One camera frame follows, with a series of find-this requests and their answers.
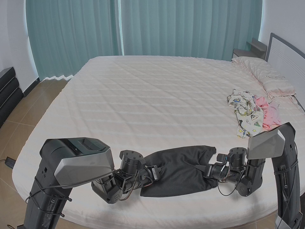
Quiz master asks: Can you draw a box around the white printed garment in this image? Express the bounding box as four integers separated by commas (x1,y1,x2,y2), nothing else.
226,88,264,138

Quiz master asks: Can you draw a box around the black cable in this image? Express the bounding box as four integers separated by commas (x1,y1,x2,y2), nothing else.
29,168,115,200
216,182,240,196

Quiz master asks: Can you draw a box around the pink garment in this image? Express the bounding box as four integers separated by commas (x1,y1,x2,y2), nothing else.
254,96,282,130

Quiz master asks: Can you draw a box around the cream pillow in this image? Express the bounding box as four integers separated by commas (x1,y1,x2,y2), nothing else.
231,56,296,99

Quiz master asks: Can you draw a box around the blue-green curtain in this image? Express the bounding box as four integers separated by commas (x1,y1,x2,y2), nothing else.
119,0,262,61
25,0,124,81

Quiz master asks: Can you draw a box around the black chest of drawers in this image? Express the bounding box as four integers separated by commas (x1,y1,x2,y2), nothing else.
0,66,23,128

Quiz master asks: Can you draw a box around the bed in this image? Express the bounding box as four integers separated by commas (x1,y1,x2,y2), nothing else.
12,32,305,227

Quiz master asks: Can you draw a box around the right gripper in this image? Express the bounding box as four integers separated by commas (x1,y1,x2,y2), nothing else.
204,164,220,179

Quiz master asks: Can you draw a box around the black power adapter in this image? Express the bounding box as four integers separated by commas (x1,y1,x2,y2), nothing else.
5,157,17,169

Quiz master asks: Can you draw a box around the grey bedside table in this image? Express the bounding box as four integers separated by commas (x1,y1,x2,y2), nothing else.
233,38,267,61

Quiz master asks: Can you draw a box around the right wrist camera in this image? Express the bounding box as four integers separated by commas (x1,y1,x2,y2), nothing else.
216,153,231,163

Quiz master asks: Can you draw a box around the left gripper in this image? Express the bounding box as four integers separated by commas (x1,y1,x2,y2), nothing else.
143,166,163,183

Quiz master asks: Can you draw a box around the black T-shirt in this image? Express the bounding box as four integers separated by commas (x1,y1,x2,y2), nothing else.
140,145,218,197

